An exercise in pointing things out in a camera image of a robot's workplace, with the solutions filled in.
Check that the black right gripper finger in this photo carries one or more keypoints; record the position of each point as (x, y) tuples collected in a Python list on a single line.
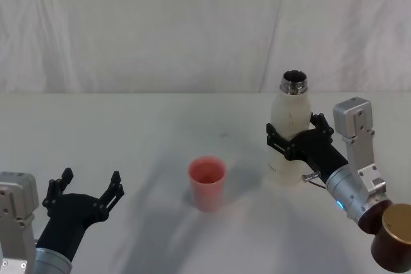
[(277, 142), (322, 126)]

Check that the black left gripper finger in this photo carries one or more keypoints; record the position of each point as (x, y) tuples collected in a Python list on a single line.
[(110, 195), (53, 192)]

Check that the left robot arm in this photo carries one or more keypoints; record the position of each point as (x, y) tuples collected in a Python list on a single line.
[(16, 200)]

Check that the cream vacuum bottle steel neck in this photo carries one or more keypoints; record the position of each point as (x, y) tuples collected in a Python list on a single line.
[(290, 116)]

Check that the white table cloth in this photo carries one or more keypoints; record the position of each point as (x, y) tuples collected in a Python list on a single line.
[(144, 133)]

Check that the white wrinkled backdrop cloth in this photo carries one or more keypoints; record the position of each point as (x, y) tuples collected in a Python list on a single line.
[(160, 30)]

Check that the pink cup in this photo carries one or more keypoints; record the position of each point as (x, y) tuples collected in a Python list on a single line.
[(207, 187)]

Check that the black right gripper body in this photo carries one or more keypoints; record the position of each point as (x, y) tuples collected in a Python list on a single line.
[(318, 152)]

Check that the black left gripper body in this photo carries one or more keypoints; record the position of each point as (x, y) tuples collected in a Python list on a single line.
[(69, 219)]

